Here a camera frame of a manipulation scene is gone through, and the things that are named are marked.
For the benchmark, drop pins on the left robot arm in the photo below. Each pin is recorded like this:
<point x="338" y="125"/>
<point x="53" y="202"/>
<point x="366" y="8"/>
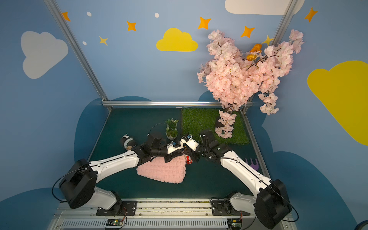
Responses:
<point x="79" y="185"/>

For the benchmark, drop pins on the aluminium back frame bar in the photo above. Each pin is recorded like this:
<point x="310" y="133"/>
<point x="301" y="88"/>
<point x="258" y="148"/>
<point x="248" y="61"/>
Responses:
<point x="161" y="103"/>

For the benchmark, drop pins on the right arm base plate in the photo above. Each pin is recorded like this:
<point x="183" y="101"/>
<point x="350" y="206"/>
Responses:
<point x="224" y="208"/>

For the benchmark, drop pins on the white cat plush keychain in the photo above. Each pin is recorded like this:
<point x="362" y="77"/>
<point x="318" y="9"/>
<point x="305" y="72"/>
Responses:
<point x="188" y="160"/>

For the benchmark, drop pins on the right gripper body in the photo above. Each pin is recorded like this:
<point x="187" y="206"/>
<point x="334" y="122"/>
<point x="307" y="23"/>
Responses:
<point x="194" y="154"/>

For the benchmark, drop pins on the pink cherry blossom tree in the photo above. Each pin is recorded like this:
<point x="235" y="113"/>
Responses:
<point x="233" y="77"/>

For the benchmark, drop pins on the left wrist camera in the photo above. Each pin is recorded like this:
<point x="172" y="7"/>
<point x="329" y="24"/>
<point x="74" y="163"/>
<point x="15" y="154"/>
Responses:
<point x="174" y="146"/>

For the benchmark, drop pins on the purple pink toy rake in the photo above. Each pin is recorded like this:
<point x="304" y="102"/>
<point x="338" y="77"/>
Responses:
<point x="253" y="163"/>

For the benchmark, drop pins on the green artificial grass mat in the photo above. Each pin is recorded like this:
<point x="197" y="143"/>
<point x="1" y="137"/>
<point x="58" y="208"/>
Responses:
<point x="196" y="120"/>

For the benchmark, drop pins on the small potted succulent plant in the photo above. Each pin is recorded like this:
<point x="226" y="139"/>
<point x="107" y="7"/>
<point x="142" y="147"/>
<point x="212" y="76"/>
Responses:
<point x="171" y="128"/>

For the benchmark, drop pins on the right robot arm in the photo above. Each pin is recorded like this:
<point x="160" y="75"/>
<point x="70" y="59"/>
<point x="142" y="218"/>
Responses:
<point x="270" y="204"/>

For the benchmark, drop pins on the pink knitted bag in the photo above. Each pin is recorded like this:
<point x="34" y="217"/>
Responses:
<point x="172" y="172"/>

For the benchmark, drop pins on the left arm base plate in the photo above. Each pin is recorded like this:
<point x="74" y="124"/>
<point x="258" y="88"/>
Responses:
<point x="120" y="208"/>

